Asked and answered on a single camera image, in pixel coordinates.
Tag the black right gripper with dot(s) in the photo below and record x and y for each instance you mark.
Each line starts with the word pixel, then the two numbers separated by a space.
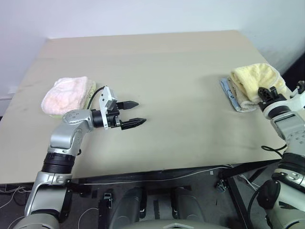
pixel 271 100

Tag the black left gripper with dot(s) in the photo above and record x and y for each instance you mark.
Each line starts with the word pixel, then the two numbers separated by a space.
pixel 114 118

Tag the yellow towel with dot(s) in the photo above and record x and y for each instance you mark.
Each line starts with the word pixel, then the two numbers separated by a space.
pixel 252 76

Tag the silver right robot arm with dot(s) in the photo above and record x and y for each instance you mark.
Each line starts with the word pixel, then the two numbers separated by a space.
pixel 290 133

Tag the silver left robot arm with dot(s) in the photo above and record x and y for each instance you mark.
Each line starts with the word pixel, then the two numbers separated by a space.
pixel 64 136

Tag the beige folded towel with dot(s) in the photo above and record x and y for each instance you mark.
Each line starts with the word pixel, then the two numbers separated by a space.
pixel 245 105

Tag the blue grey folded towel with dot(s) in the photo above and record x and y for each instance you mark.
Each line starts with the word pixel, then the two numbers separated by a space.
pixel 227 91

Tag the green folded towel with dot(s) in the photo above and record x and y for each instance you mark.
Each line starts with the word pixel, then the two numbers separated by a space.
pixel 91 89

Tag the pink folded towel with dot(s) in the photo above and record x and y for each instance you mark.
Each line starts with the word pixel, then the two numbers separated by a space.
pixel 66 95

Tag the metal table latch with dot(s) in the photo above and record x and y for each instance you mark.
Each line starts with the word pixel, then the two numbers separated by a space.
pixel 221 184

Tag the grey robot torso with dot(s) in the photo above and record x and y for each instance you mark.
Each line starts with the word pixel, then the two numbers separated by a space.
pixel 175 225

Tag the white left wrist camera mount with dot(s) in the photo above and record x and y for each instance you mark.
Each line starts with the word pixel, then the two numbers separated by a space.
pixel 106 100

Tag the black table frame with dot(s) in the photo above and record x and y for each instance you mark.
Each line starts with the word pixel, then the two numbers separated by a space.
pixel 143 176

